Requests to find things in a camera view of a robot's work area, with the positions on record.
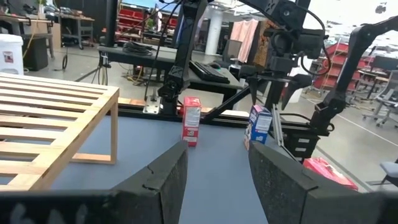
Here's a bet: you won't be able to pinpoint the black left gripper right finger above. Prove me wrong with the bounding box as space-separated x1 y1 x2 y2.
248 141 398 224

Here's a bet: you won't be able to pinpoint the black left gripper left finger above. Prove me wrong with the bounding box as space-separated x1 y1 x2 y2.
0 140 189 224

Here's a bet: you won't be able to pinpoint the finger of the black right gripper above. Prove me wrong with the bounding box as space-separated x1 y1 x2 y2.
281 73 313 111
248 77 261 106

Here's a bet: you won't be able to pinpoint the blue Frosted Flakes cereal box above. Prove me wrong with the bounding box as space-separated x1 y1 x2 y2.
243 104 274 151

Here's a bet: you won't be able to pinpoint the red Froot Loops cereal box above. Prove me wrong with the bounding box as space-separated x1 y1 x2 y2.
181 95 203 147
303 156 359 192

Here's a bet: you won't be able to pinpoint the wooden slatted shelf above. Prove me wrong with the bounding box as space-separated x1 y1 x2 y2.
0 72 121 191

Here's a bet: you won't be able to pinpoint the brown patterned cloth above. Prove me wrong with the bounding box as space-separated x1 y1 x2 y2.
253 20 275 68

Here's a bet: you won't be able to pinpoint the red rolling ladder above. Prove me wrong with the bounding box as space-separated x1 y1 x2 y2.
312 42 371 91

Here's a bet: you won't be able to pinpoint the black keyboard desk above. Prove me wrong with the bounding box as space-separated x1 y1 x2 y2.
186 67 246 103

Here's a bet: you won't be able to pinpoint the grey office chair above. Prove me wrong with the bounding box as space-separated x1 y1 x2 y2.
362 55 398 128
222 39 243 66

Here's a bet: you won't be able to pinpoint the pink hanging cloth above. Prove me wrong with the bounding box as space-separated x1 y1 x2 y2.
229 18 259 63

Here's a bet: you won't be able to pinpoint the black keyboard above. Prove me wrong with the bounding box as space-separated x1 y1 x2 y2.
188 60 231 85

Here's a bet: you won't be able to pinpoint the black drawer unit white labels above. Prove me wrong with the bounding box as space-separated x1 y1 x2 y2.
283 133 320 163

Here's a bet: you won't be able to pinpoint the blue-grey table mat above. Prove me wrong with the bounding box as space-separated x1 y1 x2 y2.
51 114 312 224

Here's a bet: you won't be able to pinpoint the grey-seat chair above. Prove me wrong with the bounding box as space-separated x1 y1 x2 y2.
379 160 398 187

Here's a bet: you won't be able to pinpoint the black tripod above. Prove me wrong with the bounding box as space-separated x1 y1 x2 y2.
74 51 109 86

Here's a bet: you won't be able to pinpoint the red bin rack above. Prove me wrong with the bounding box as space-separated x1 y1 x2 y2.
116 7 144 35

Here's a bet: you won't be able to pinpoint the dark grey desk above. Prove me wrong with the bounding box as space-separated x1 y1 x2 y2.
98 43 193 82

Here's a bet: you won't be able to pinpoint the white plastic bin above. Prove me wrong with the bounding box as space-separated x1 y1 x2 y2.
0 33 24 75

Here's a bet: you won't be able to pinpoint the wooden workbench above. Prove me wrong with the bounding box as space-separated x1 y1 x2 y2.
0 12 96 50

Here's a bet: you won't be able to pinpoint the black aluminium table frame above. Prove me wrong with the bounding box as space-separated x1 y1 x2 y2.
116 79 332 147

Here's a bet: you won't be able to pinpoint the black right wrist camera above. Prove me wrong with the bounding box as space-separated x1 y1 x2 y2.
269 27 326 60

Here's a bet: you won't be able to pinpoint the silver mounting bracket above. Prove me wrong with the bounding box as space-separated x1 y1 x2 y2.
142 96 162 114

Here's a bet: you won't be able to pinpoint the black cable coil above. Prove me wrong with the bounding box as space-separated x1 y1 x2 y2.
122 41 154 57

